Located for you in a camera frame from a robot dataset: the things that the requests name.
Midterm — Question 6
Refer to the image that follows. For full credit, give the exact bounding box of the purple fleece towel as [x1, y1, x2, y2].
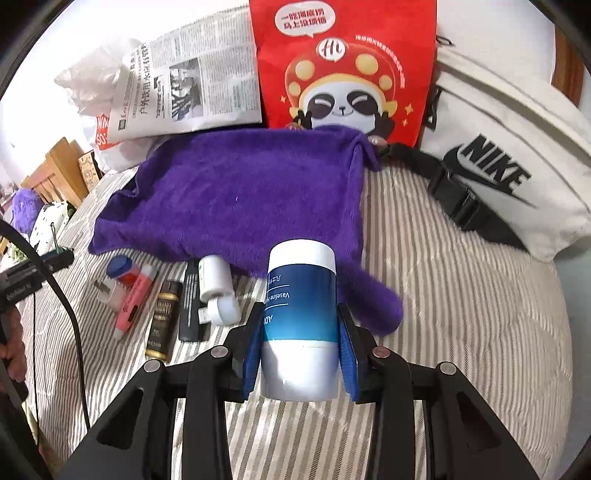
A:
[88, 126, 403, 336]

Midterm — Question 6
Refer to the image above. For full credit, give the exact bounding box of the folded newspaper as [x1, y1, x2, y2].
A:
[107, 5, 263, 143]

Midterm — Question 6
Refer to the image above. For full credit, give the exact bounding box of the white Nike waist bag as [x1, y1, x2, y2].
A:
[380, 44, 590, 261]

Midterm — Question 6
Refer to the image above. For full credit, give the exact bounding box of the blue cap small jar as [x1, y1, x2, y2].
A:
[106, 254, 140, 288]

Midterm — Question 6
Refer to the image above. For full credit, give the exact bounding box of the wooden furniture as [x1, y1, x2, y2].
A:
[21, 137, 103, 208]

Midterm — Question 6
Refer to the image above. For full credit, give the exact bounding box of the blue white lotion bottle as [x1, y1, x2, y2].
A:
[262, 239, 339, 402]

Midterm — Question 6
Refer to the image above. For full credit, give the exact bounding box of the pink highlighter pen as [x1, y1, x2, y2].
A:
[113, 264, 157, 341]

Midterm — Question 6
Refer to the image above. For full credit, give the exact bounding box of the black cable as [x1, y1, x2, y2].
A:
[0, 218, 92, 433]

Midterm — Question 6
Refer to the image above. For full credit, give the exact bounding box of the white plastic shopping bag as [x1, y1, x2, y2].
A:
[54, 40, 168, 173]

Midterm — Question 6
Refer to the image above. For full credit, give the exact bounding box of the person's left hand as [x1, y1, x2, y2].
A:
[1, 306, 27, 383]

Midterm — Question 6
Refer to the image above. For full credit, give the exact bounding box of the red panda paper bag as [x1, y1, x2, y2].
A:
[249, 0, 438, 146]

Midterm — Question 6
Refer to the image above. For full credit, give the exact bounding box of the black gold lipstick tube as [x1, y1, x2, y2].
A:
[145, 280, 182, 363]

